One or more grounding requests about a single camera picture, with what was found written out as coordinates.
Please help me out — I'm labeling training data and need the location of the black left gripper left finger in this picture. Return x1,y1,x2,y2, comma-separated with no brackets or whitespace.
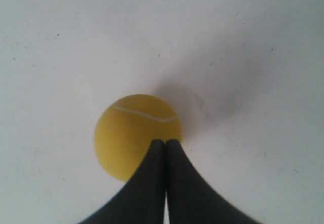
82,140,166,223

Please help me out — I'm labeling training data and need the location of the yellow tennis ball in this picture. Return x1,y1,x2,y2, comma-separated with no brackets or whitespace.
94,94,182,182

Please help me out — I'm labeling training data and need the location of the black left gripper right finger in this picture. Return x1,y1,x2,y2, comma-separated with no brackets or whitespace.
165,139,257,223

